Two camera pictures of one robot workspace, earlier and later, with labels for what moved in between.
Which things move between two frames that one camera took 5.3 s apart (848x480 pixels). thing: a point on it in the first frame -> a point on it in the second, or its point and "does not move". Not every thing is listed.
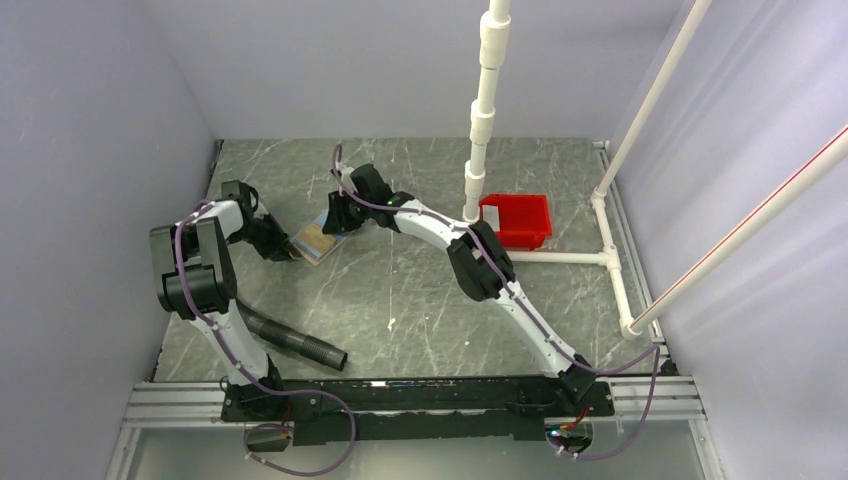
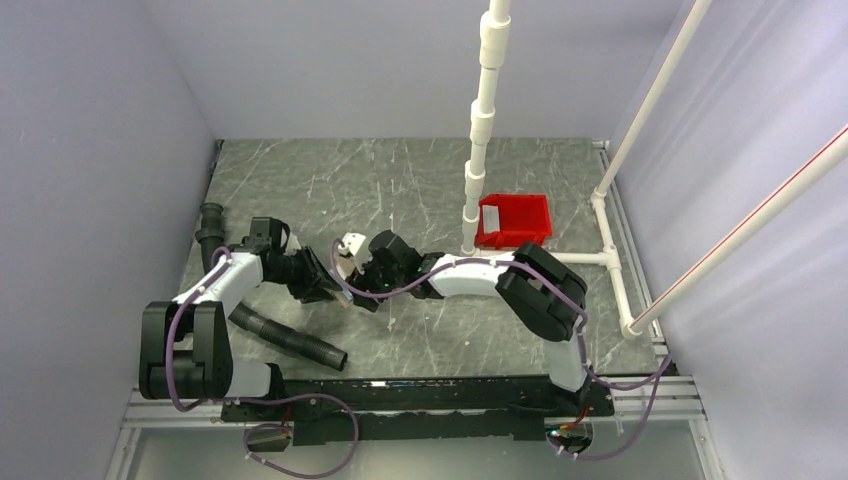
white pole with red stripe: [788, 193] does not move
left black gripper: [280, 249] -> [316, 277]
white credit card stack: [491, 216] does not move
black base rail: [365, 410] does not move
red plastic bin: [524, 219] does not move
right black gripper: [337, 221] -> [364, 281]
